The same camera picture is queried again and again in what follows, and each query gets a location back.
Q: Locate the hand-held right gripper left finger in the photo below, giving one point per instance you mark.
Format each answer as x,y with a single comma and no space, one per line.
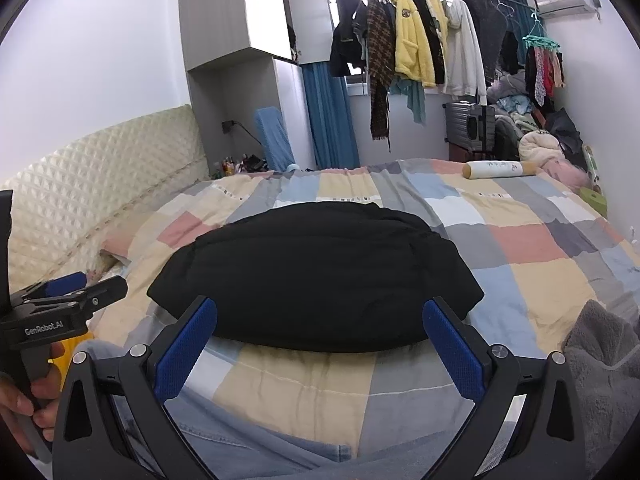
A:
185,355

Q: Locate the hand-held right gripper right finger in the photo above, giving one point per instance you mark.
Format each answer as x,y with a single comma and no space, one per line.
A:
455,355

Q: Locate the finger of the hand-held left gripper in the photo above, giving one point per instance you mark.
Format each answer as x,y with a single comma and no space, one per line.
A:
62,282
107,288

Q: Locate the black garment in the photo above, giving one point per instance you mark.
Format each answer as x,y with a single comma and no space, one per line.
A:
315,270

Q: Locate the pile of clothes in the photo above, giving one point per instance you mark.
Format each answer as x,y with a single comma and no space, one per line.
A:
515,100

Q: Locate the person's left hand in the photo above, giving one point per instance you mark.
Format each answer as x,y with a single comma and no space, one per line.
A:
15,402

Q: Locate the yellow cloth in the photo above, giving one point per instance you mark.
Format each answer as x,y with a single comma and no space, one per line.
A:
70,347

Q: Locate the pink pillow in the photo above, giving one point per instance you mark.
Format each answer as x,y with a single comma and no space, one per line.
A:
127,240

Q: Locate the person's blue jeans legs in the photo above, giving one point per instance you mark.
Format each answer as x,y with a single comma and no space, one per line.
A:
260,440

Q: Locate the cream quilted headboard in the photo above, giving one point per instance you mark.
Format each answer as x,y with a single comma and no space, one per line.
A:
100,175

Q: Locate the patchwork quilt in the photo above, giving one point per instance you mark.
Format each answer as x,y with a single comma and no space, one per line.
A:
525,245

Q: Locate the grey fleece blanket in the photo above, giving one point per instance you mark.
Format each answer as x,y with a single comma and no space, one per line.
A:
600,350

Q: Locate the cluster of bedside bottles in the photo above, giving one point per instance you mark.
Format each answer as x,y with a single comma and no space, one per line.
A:
237,165

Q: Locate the white cylinder pillow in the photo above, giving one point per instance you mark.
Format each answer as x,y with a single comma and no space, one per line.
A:
500,169

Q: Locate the dark red cabinet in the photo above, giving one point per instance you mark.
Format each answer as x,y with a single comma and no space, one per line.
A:
462,152

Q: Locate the pink plush blanket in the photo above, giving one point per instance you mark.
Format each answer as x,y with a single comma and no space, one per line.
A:
565,172

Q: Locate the blue fabric chair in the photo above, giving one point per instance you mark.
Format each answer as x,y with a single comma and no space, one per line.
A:
272,135

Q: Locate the cream plush blanket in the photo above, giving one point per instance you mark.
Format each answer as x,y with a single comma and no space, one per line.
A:
537,145

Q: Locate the grey suitcase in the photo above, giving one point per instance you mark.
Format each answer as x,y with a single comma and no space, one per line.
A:
467,127

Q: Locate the teal hanging garment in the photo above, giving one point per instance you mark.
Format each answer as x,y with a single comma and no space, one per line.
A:
415,102

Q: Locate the blue curtain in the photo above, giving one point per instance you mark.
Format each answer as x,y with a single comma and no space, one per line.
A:
330,120

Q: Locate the white hoodie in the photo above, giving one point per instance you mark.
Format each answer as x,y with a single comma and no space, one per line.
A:
465,60

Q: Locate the row of hanging socks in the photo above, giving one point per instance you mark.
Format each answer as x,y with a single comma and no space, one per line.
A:
542,72

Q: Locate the grey wardrobe cabinet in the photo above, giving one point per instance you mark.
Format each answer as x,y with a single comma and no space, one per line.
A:
225,10

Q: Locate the brown plaid scarf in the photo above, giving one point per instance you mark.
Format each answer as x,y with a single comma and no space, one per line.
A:
380,60

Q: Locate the yellow fleece jacket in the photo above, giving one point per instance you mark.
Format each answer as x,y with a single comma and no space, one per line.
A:
410,45

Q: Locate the green clip hanger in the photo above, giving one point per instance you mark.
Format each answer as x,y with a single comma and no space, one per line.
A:
542,41

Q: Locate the black hanging jacket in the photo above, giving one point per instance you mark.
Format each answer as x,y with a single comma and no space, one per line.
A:
345,45

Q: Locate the dark teal hanging cloth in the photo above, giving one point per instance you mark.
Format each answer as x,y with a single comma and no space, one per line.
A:
522,25

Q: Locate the black hanging coat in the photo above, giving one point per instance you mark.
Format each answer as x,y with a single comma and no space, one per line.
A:
425,15

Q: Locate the dark grey sweater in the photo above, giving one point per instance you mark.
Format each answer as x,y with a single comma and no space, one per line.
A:
485,15

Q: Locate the pale yellow hanging shirt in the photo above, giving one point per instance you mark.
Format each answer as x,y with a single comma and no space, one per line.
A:
437,10

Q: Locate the white air conditioner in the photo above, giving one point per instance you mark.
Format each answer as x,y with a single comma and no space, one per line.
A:
565,6

